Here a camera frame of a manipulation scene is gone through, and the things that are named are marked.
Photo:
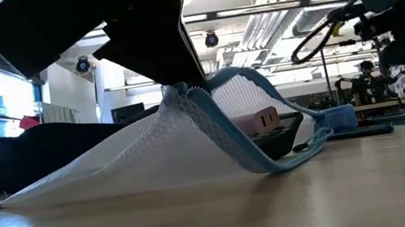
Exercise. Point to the small dark background monitor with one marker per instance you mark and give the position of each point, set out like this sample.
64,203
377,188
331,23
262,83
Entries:
128,112

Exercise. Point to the background wooden table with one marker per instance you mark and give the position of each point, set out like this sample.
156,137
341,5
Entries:
402,101

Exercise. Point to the black background gantry frame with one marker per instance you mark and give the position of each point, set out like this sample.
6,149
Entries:
325,68

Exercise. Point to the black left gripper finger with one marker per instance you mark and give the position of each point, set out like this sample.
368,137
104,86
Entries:
157,42

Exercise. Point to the dark navy backpack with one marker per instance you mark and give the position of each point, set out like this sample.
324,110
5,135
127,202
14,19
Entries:
49,155

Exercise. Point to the black background robot arm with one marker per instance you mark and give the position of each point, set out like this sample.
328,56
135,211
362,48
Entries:
345,89

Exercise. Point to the clear mesh pouch blue zipper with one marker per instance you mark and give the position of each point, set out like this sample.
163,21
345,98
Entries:
131,158

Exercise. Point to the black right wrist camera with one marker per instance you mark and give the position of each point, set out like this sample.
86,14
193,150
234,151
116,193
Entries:
385,23

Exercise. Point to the black calculator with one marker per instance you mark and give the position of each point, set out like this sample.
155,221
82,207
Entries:
277,142

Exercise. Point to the blue first aid kit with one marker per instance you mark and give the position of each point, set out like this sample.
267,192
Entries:
341,119

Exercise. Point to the red chairs stack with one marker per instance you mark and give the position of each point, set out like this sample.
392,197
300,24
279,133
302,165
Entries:
30,121

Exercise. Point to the person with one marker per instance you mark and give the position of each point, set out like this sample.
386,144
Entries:
366,82

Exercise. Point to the long ceiling light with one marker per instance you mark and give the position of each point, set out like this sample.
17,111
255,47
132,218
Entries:
271,6

